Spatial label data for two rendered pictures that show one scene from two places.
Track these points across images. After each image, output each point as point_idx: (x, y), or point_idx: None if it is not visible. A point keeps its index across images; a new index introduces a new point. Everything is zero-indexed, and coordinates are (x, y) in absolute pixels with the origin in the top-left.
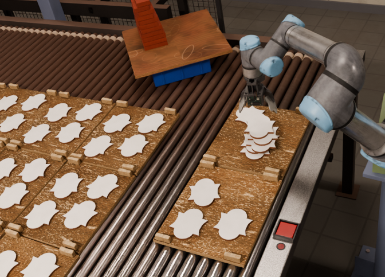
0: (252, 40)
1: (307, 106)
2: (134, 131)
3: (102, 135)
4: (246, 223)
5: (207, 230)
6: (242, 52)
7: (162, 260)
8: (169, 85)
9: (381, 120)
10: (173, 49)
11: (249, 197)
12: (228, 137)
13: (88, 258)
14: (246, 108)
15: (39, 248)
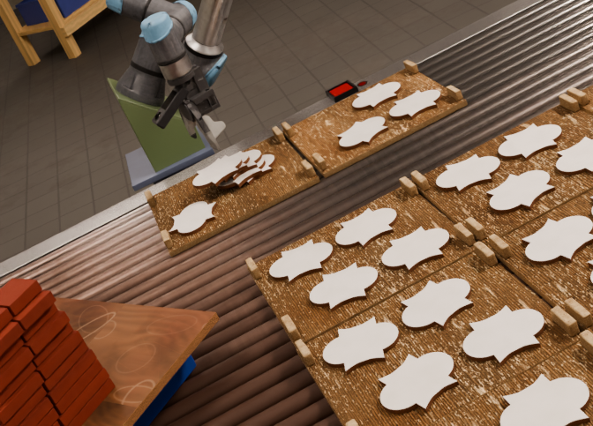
0: (154, 14)
1: None
2: (335, 260)
3: (389, 274)
4: (364, 92)
5: (404, 98)
6: (173, 27)
7: (476, 88)
8: None
9: (152, 108)
10: None
11: (330, 120)
12: (252, 198)
13: (557, 102)
14: (179, 229)
15: None
